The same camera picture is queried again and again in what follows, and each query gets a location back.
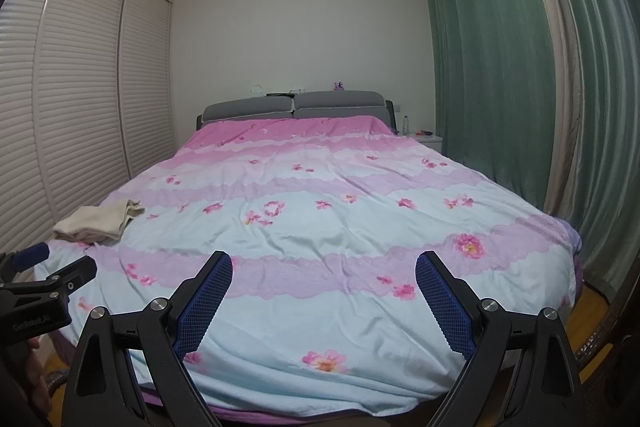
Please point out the purple bed sheet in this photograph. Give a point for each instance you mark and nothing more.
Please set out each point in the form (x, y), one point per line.
(300, 413)

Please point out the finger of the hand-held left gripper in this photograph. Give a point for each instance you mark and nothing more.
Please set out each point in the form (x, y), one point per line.
(70, 274)
(30, 255)

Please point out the small purple ornament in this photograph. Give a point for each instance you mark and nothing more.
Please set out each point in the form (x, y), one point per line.
(338, 86)

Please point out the small items on nightstand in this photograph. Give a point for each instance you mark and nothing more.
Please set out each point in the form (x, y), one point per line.
(426, 133)

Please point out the green curtain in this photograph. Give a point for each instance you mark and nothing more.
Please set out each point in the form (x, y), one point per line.
(485, 82)
(600, 107)

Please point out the beige curtain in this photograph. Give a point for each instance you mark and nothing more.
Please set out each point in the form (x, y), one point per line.
(565, 107)

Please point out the cream pants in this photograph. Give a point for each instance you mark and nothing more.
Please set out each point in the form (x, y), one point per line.
(100, 222)

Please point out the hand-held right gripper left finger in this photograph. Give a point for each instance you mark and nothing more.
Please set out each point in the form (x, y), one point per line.
(202, 307)

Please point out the clear plastic bottle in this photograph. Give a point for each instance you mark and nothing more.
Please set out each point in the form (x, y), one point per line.
(406, 125)

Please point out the person's left hand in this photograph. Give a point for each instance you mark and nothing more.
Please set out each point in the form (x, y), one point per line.
(37, 372)

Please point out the pink floral bedspread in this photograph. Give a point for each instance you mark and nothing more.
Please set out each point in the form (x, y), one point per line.
(320, 232)

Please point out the white nightstand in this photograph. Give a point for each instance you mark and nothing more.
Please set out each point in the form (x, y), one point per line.
(431, 143)

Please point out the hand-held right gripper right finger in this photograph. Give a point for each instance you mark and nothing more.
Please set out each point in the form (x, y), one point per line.
(445, 307)

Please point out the dark flat book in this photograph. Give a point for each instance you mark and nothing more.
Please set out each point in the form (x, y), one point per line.
(279, 95)

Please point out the clear glass ornament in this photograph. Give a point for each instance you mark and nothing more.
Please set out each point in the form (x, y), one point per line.
(257, 89)

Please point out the white louvered wardrobe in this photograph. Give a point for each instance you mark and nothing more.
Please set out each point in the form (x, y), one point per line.
(75, 107)

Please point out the grey padded headboard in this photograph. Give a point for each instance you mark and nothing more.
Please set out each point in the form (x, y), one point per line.
(391, 117)

